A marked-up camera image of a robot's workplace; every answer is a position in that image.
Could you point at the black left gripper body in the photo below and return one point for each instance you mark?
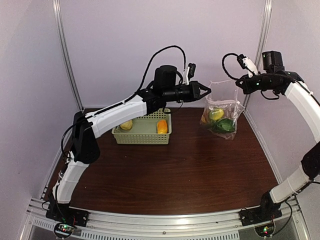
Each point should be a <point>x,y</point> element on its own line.
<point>186,95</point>

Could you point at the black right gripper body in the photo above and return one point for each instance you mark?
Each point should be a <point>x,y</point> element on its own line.
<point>265,83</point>

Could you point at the toy yellow lemon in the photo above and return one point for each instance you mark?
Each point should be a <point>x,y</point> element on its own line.
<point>203,119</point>

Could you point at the clear zip top bag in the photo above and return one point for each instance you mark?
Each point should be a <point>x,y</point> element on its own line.
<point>224,95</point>

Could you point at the toy green yellow mango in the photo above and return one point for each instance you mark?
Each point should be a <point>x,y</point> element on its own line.
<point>216,114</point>

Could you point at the toy bok choy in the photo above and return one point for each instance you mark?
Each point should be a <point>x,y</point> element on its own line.
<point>224,126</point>

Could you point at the green plastic basket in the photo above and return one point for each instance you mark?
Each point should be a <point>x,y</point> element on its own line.
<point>144,130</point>

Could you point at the toy potato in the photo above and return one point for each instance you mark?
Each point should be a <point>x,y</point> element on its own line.
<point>127,125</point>

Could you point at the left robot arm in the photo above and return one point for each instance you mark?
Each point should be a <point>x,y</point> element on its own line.
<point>168,85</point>

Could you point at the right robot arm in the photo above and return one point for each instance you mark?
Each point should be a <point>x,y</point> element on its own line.
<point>292,86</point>

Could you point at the toy orange mango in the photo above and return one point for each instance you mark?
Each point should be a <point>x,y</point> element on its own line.
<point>162,127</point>

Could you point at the right circuit board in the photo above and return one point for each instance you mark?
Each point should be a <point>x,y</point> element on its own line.
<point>265,230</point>

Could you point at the circuit board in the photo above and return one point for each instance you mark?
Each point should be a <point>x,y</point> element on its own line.
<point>265,230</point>
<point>63,230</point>

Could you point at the left circuit board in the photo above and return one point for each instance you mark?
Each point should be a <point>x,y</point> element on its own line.
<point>63,230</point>

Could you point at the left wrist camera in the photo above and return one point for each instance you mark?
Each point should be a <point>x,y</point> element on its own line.
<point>188,74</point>

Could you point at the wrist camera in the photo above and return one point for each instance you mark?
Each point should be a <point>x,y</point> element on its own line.
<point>188,74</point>
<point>247,64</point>

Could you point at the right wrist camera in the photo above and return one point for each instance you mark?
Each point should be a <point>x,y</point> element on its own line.
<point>247,64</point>

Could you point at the right aluminium frame post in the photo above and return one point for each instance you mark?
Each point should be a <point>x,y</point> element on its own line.
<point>264,31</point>

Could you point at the aluminium frame post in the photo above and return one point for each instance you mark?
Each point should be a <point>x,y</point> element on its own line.
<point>264,31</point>
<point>65,53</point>

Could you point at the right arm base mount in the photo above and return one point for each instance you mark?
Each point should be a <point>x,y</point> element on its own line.
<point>253,216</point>

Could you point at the front aluminium rail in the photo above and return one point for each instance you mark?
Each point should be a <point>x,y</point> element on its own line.
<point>221,225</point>

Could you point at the left aluminium frame post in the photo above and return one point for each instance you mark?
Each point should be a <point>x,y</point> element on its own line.
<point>65,53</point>

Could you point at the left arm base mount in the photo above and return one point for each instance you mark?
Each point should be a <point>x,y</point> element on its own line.
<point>71,216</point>

